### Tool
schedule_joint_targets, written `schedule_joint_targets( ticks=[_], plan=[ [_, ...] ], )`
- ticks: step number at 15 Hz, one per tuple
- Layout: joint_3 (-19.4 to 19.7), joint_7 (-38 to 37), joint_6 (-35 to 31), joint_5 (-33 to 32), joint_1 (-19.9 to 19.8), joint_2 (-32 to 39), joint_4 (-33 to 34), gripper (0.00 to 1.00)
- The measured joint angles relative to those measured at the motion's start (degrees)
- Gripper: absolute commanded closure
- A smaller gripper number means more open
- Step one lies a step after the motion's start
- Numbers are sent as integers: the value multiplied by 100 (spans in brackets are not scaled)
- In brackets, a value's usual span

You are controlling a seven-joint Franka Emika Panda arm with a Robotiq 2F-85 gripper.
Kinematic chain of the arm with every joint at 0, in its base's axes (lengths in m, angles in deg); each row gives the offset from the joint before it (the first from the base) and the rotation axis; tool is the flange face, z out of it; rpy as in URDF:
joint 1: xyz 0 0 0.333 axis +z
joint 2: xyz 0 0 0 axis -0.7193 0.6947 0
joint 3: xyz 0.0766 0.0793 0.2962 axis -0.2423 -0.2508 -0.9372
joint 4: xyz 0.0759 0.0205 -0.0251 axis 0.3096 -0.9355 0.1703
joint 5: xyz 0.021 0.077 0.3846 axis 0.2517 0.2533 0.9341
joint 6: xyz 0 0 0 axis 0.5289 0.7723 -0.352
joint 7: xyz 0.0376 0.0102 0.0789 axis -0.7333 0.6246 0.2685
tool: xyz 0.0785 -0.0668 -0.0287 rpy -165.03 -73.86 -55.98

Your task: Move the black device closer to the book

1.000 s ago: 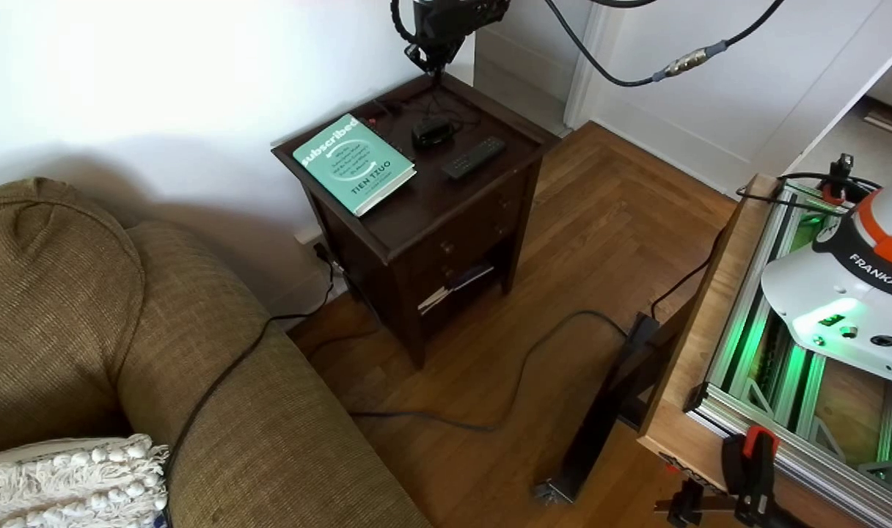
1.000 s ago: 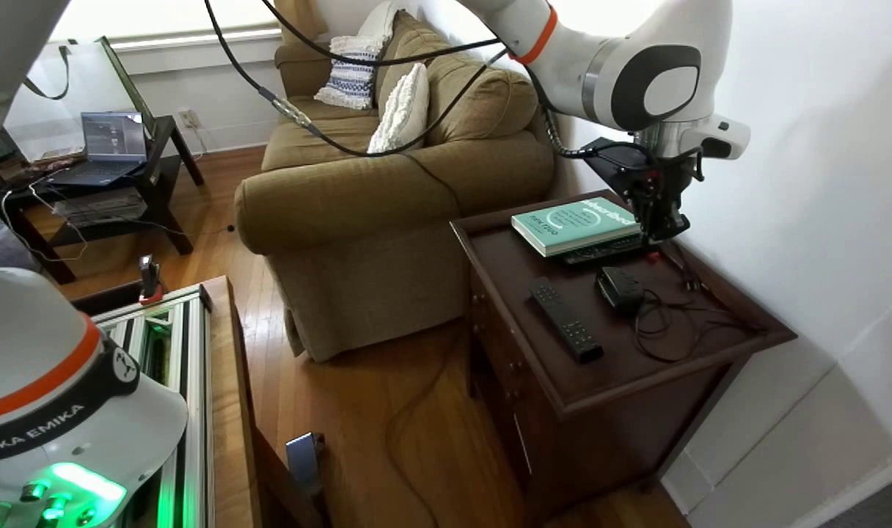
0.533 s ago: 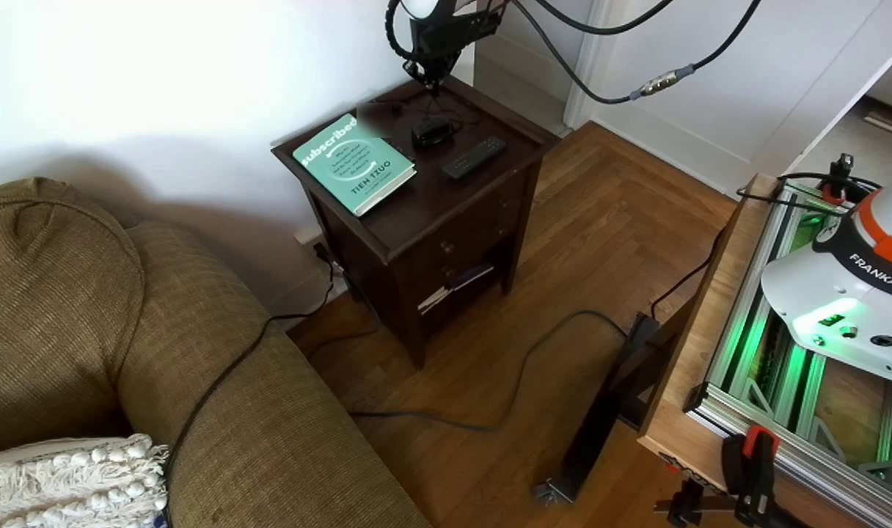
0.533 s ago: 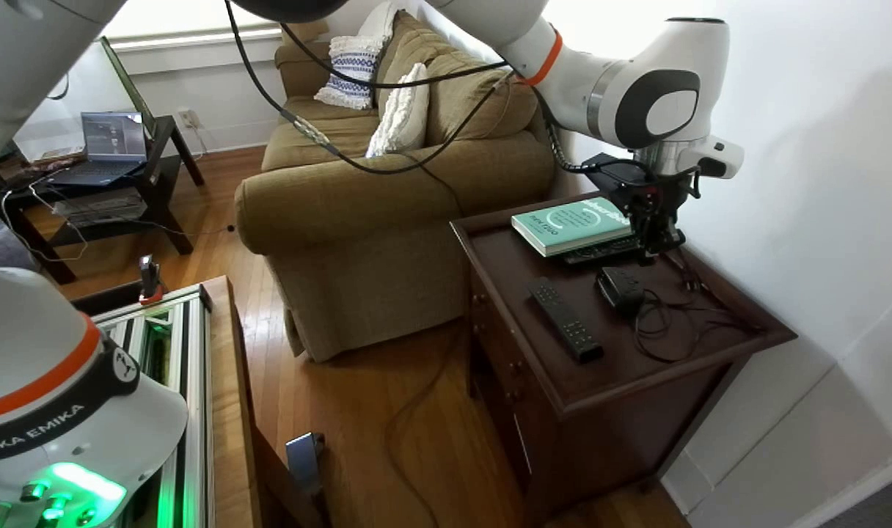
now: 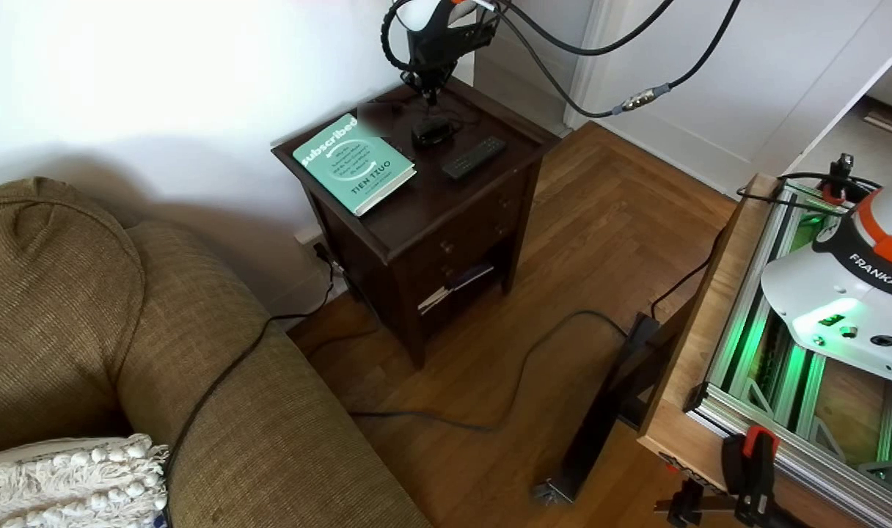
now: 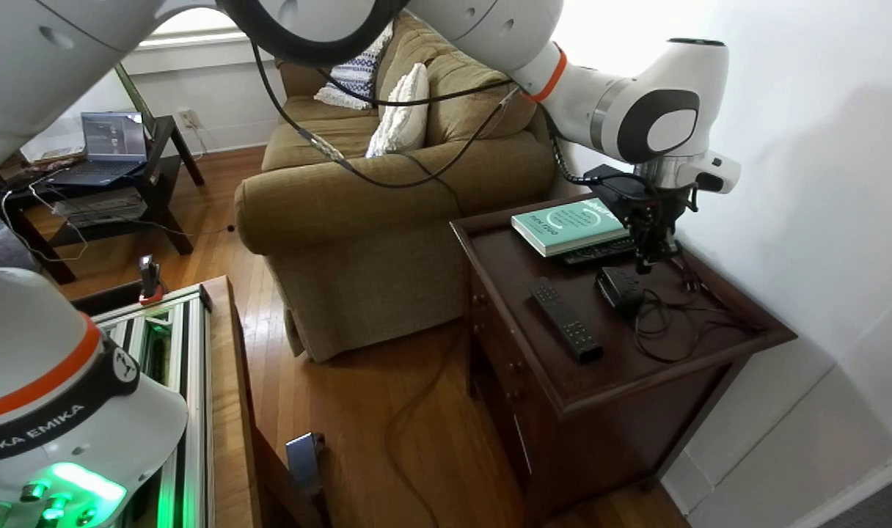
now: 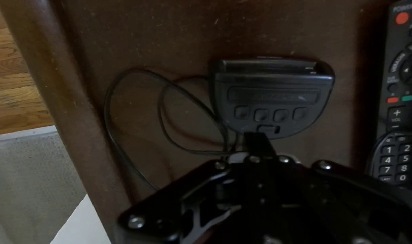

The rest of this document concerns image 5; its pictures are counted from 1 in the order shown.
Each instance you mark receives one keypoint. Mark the white knitted pillow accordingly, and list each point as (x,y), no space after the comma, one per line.
(65,485)

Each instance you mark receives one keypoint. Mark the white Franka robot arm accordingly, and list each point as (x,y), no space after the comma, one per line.
(858,281)

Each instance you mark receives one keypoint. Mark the olive brown fabric sofa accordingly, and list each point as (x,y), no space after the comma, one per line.
(65,322)

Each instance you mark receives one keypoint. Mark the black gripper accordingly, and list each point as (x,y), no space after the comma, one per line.
(446,44)

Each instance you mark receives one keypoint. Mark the white papers in shelf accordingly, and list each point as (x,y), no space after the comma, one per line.
(455,286)

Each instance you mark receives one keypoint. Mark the green paperback book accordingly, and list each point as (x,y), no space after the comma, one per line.
(354,166)

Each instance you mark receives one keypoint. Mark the small black device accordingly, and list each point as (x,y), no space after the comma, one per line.
(436,135)

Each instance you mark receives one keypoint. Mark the black power strip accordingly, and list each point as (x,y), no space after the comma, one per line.
(603,410)

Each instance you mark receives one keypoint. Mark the black remote control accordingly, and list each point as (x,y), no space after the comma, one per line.
(477,155)

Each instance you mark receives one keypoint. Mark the dark wood side table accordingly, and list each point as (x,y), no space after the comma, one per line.
(436,236)

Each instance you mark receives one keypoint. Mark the wooden robot cart top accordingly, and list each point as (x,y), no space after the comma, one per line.
(697,340)

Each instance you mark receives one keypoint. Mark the white shelf unit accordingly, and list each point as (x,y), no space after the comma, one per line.
(858,117)

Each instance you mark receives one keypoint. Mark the aluminium profile frame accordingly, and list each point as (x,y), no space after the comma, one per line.
(759,352)

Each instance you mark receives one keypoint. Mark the red black bar clamp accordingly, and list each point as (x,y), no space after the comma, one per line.
(753,463)

